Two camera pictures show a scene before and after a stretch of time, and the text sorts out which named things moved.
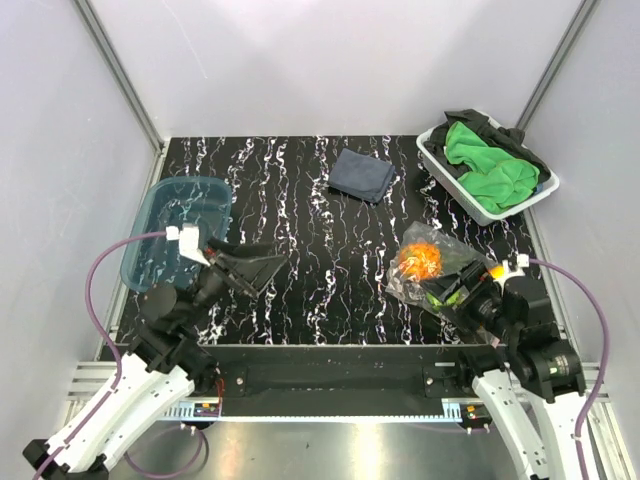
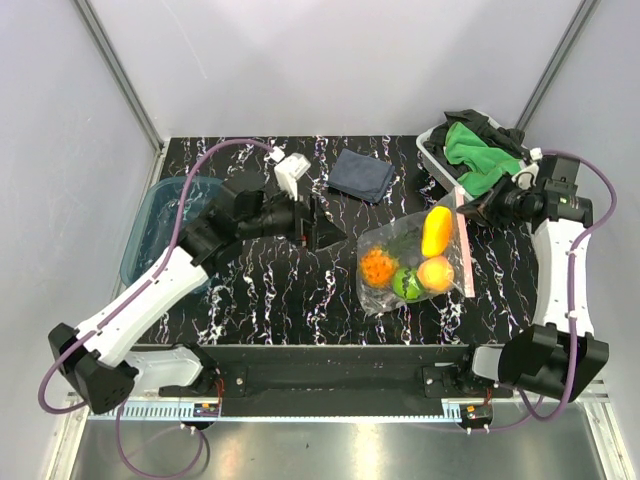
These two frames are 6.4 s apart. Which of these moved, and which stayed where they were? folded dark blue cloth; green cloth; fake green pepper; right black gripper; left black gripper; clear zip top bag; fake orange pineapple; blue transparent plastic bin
Moved: left black gripper; right black gripper; fake orange pineapple; clear zip top bag; fake green pepper
Stayed: green cloth; folded dark blue cloth; blue transparent plastic bin
